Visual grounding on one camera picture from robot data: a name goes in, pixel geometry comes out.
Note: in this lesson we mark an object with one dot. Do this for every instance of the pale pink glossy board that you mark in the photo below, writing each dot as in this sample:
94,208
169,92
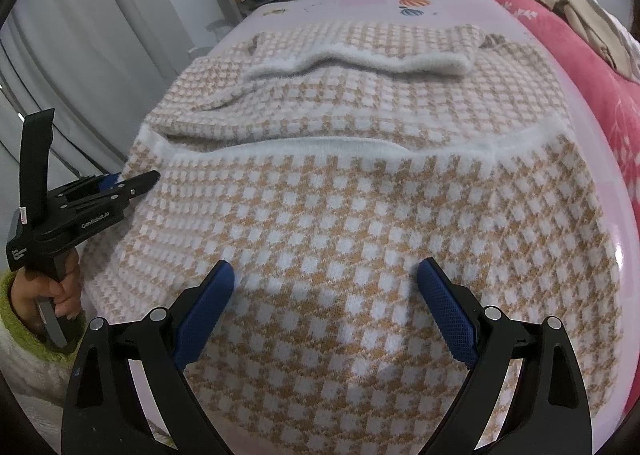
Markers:
350,5

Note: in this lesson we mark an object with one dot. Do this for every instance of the person's left hand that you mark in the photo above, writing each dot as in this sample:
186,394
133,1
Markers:
70,292

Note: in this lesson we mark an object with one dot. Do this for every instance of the beige white checked coat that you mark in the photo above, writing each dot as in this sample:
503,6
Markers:
350,215

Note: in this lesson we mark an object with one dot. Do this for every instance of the white curtain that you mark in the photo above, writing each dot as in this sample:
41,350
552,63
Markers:
90,60

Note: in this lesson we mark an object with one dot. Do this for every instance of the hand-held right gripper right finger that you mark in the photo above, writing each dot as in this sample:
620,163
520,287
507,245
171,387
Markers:
447,315

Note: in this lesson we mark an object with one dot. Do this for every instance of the pink floral blanket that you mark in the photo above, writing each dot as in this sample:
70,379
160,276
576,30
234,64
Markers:
565,50

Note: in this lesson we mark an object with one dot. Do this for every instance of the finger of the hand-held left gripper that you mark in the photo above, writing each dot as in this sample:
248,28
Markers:
107,181
140,182

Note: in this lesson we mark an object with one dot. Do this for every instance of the beige clothes pile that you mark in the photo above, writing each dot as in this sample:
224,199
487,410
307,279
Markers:
575,10

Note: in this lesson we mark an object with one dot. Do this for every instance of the person's left forearm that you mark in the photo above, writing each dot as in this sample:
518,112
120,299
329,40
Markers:
15,340

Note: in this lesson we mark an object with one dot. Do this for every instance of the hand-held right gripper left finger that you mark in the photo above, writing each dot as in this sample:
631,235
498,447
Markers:
202,320

